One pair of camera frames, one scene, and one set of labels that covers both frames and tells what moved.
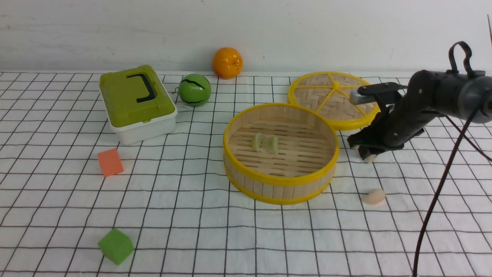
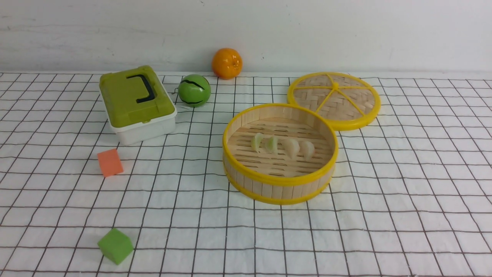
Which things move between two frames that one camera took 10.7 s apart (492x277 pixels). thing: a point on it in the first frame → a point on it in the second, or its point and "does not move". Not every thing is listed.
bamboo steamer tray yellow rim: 305,164 does not move
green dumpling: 272,144 does not move
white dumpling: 376,196 → 307,149
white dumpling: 370,158 → 291,146
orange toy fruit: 227,62 does not move
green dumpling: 256,142 does not move
